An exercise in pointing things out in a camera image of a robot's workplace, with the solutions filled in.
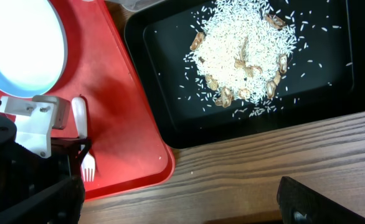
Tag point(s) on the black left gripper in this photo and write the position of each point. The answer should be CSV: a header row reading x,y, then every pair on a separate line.
x,y
38,190

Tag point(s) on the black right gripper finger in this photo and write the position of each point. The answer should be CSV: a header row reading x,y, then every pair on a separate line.
x,y
301,204

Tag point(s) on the white plastic fork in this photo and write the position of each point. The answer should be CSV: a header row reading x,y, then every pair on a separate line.
x,y
88,164

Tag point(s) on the white round plate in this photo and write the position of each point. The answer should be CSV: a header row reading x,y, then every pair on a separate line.
x,y
33,47

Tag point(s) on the black food waste tray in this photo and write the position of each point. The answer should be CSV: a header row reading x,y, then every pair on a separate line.
x,y
157,39

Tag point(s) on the rice food waste pile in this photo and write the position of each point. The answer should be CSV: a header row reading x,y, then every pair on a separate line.
x,y
251,58

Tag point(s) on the red plastic tray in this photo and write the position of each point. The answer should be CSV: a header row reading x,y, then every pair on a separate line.
x,y
126,143

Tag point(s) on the clear plastic bin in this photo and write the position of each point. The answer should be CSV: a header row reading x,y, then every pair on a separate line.
x,y
136,5

